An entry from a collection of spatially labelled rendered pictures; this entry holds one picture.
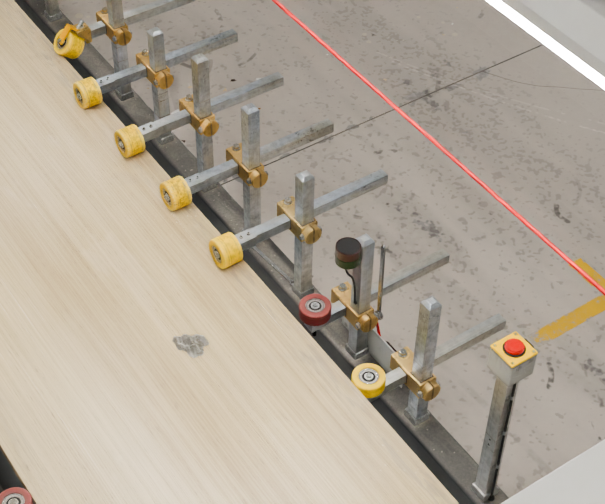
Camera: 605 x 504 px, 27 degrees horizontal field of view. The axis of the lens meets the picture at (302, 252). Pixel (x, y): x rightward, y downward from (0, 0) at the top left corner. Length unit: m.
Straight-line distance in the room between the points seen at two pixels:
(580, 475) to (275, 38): 4.60
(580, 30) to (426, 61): 3.87
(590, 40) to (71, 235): 2.05
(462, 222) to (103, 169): 1.62
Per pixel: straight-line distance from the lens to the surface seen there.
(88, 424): 2.88
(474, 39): 5.48
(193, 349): 2.97
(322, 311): 3.05
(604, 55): 1.45
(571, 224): 4.67
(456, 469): 3.05
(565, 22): 1.48
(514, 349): 2.59
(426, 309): 2.80
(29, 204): 3.38
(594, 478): 0.91
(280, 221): 3.19
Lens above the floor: 3.19
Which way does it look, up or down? 46 degrees down
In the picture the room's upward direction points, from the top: 1 degrees clockwise
